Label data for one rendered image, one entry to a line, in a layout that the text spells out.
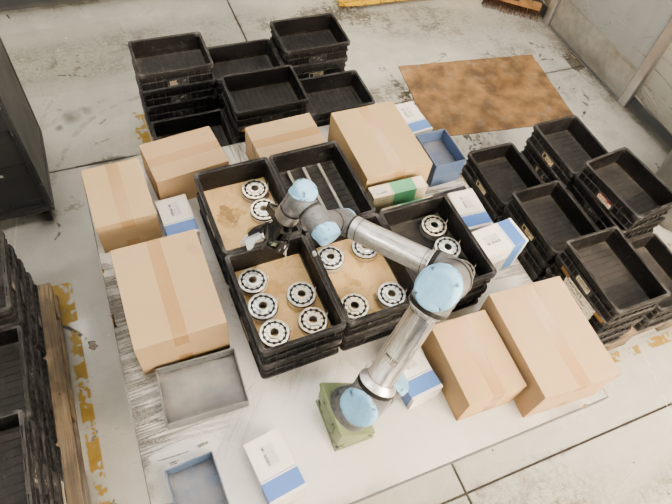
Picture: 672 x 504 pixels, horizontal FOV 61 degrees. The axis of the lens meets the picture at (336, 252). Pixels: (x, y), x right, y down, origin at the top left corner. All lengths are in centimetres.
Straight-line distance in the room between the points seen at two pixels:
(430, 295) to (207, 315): 80
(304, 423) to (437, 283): 78
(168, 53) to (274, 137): 124
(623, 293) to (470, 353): 109
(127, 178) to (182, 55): 131
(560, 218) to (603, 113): 157
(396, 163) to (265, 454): 125
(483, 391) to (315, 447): 58
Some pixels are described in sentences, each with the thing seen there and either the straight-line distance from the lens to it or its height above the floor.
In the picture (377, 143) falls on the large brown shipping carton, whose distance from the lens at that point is 246.
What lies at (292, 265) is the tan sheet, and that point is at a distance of 211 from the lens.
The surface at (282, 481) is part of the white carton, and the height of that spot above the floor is 79.
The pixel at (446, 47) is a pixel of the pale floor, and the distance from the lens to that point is 469.
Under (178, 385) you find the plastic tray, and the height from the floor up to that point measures 70.
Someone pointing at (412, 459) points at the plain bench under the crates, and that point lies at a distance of 202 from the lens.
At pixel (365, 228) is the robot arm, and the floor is 127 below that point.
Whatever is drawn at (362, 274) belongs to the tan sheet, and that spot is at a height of 83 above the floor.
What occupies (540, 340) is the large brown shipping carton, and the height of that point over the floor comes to 90.
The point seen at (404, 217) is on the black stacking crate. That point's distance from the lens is 227.
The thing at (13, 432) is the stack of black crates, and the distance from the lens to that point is 239.
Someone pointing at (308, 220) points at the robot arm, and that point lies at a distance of 162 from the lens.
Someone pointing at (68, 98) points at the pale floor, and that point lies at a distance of 413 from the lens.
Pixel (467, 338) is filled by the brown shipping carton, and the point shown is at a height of 86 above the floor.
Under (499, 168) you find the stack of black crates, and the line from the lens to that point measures 346.
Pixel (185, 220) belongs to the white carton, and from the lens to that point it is 230.
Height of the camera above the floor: 260
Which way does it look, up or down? 55 degrees down
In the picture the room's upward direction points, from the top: 10 degrees clockwise
